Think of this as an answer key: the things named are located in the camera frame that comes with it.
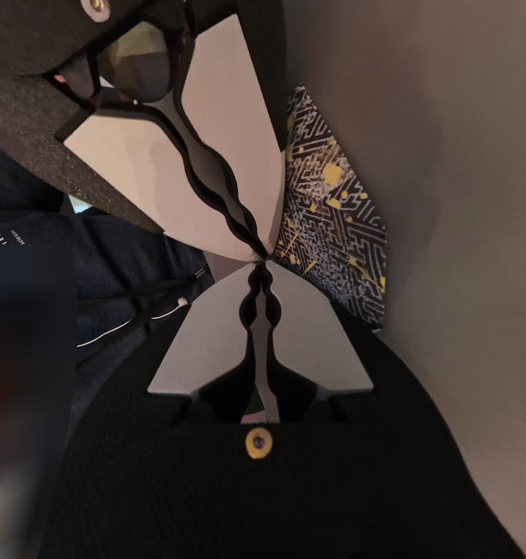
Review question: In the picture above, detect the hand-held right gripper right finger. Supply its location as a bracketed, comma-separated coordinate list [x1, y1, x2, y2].
[263, 261, 374, 401]

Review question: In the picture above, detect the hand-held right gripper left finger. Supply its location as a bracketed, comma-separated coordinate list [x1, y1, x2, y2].
[147, 261, 263, 401]

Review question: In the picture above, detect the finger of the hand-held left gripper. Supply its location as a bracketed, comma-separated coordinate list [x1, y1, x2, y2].
[63, 102, 265, 263]
[171, 13, 286, 259]

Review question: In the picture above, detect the black patterned origami paper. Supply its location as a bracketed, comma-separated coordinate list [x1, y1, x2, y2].
[275, 84, 388, 329]

